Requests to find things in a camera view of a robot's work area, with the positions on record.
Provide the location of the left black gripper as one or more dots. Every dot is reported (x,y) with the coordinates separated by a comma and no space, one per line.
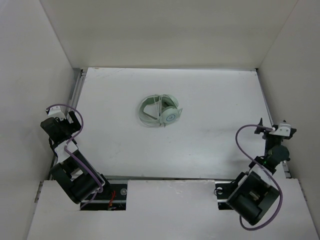
(74,126)

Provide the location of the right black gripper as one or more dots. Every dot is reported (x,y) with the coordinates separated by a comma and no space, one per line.
(265,133)

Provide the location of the mint green headphones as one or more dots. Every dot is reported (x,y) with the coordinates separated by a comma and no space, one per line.
(166,108)

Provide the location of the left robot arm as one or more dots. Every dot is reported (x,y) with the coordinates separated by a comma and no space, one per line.
(75,175)

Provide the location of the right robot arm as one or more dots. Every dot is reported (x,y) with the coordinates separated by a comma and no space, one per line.
(255,194)

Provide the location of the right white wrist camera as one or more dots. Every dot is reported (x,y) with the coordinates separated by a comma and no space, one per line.
(282,129)

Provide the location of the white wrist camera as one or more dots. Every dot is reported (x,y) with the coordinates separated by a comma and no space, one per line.
(55,112)
(282,129)

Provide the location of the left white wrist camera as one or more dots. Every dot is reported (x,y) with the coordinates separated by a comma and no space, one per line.
(55,112)

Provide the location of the aluminium rail left edge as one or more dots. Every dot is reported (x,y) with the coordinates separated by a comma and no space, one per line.
(77,85)

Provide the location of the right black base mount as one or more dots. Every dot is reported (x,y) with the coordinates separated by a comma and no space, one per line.
(222,192)

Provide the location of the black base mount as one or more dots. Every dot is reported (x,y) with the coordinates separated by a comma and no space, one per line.
(113,199)
(222,192)

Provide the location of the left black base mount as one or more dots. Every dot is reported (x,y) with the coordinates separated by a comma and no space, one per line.
(113,199)

